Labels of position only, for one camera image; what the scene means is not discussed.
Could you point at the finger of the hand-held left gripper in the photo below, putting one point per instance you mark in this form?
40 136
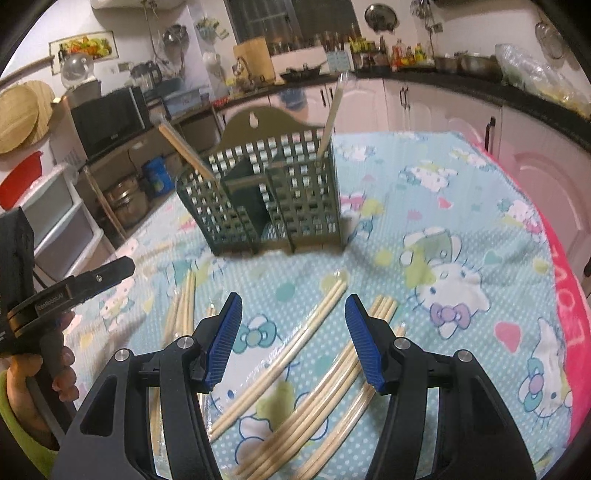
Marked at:
97 277

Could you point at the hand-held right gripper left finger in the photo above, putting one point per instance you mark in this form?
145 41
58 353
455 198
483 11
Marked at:
226 334

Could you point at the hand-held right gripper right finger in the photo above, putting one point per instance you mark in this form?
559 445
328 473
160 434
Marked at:
364 344

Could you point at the pile of bamboo chopsticks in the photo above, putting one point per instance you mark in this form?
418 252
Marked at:
318 410

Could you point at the green lattice utensil holder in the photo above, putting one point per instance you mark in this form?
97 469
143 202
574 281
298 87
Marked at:
304 217

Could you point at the single wooden chopstick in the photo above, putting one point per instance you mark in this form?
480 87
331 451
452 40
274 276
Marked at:
331 115
184 150

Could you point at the person's left forearm green sleeve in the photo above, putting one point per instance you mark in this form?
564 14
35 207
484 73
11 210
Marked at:
16 438

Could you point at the hanging small metal utensils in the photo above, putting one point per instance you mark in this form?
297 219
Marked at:
427 14

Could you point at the person's left hand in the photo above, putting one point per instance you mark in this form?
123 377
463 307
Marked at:
27 392

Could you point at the white plastic drawer unit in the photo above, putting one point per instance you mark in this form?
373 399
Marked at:
60 221

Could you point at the red plastic basin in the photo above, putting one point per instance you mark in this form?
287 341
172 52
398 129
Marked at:
21 177

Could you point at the large steel pot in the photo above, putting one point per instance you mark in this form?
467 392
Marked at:
124 198

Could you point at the wooden shelf unit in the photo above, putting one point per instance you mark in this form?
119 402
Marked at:
94 170

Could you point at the blue canister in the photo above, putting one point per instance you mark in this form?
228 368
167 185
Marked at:
154 173

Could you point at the round wooden board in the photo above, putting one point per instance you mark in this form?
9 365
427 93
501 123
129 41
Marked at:
44 104
16 120

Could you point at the cartoon cat printed blanket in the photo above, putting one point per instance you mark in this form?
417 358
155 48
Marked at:
461 221

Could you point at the black microwave oven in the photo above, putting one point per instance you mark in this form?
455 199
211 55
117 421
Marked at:
106 120

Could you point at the pale blue plastic crate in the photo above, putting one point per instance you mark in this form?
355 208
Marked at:
184 99

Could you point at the round glass jar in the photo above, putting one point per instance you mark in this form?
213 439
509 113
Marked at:
76 69

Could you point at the black blender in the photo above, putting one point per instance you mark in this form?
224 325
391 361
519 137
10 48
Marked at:
143 76

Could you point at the pink blanket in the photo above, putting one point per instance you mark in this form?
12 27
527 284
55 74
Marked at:
565 286

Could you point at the hanging steel colander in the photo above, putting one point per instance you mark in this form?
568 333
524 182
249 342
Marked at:
175 36

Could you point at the wooden cutting board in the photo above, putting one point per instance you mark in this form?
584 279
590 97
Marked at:
251 60

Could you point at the black wok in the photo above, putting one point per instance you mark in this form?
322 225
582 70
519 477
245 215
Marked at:
302 72

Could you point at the pale blue knife block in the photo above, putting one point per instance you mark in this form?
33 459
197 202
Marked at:
339 60

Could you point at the cluster of condiment bottles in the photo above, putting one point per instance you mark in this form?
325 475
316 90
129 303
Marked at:
406 54

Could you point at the steel mixing bowl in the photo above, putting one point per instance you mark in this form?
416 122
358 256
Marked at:
478 63

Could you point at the dark kitchen window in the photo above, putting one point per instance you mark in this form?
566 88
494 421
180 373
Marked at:
286 21

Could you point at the clear plastic bag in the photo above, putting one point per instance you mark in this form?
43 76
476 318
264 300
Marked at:
540 74

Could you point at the hanging steel pot lid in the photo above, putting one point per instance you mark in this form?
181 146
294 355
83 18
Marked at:
381 16

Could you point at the fruit wall poster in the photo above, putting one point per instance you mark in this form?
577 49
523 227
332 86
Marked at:
85 46

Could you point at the white wall-hung jug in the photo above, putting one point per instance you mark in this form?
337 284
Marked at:
212 62

